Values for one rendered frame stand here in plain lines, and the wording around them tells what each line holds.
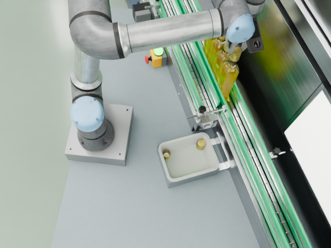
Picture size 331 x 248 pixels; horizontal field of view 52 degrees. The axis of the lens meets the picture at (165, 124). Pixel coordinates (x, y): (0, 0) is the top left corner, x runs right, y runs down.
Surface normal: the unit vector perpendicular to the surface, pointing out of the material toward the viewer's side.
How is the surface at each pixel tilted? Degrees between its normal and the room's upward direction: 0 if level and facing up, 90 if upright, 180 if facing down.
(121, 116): 3
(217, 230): 0
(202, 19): 17
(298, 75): 90
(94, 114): 9
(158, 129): 0
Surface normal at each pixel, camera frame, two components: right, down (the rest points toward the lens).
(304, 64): -0.95, 0.25
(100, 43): -0.13, 0.40
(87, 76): 0.14, 0.90
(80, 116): 0.04, -0.29
